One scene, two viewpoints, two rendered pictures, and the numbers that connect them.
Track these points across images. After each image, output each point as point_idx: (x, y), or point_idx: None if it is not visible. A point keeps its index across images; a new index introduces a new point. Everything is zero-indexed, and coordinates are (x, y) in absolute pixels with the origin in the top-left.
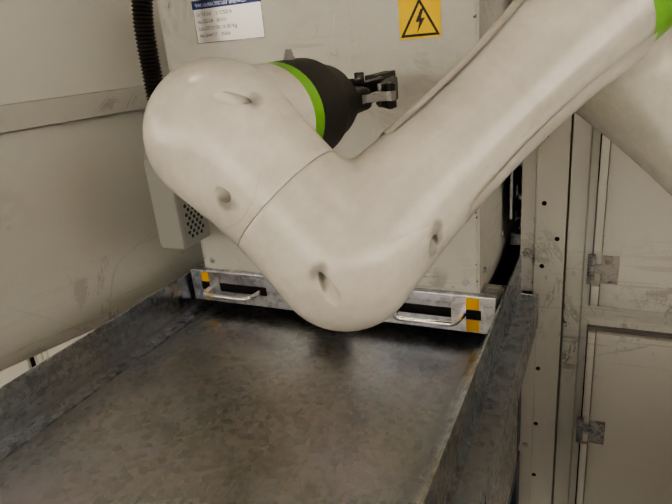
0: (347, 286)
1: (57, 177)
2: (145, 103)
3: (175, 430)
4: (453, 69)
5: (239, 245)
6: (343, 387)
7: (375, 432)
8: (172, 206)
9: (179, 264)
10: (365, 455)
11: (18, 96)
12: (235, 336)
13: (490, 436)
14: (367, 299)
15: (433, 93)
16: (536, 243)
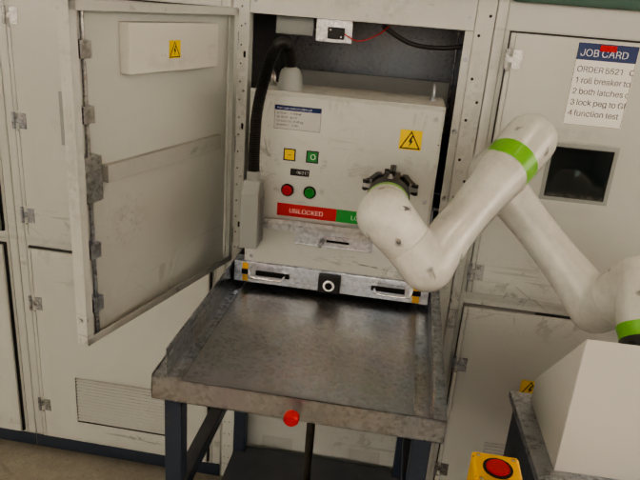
0: (438, 275)
1: (163, 196)
2: (210, 149)
3: (279, 350)
4: (461, 195)
5: (395, 258)
6: (356, 330)
7: (385, 349)
8: (254, 223)
9: (205, 255)
10: (385, 357)
11: (156, 146)
12: (274, 303)
13: (438, 350)
14: (443, 280)
15: (456, 205)
16: None
